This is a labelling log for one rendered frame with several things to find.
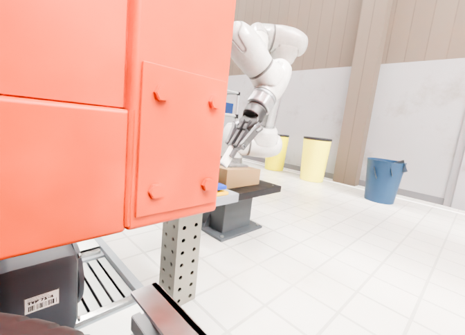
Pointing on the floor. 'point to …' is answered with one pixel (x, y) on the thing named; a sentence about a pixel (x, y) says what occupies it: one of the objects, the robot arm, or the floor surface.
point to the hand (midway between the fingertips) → (228, 156)
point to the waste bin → (383, 179)
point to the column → (180, 257)
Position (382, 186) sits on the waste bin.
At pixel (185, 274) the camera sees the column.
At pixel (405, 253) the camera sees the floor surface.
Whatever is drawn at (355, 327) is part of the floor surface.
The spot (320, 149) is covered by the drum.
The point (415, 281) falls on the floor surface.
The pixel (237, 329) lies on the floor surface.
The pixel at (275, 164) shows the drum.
